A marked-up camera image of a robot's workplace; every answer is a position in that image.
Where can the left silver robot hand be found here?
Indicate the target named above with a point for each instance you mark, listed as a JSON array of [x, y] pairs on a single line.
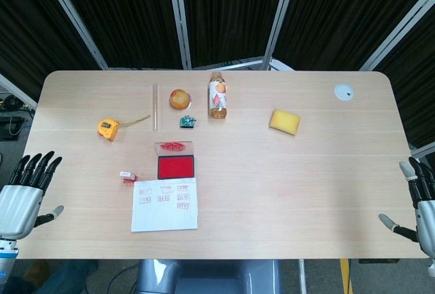
[[18, 205]]

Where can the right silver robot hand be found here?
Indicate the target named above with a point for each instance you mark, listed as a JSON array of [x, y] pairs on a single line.
[[426, 216]]

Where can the small rubber stamp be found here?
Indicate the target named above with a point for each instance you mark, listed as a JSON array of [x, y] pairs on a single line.
[[127, 174]]

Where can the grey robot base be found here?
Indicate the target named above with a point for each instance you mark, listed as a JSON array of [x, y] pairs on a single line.
[[210, 277]]

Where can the yellow tape measure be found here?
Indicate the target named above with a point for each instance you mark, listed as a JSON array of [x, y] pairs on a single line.
[[108, 129]]

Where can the white lined notepad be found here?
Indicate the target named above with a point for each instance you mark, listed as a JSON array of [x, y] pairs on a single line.
[[163, 216]]

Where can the red ink stamp pad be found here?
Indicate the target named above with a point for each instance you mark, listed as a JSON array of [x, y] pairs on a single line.
[[175, 167]]

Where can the yellow sponge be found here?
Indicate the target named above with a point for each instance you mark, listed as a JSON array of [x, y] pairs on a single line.
[[284, 122]]

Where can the small green circuit board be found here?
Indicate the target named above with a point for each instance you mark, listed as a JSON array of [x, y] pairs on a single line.
[[187, 121]]

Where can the orange jelly cup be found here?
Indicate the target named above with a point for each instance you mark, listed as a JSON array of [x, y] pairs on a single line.
[[179, 99]]

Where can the tea bottle with fruit label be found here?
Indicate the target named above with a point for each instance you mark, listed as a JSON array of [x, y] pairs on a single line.
[[217, 98]]

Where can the grey aluminium partition post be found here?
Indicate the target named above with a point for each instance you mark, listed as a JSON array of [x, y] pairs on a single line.
[[397, 32], [17, 90], [179, 19], [278, 19], [73, 17]]

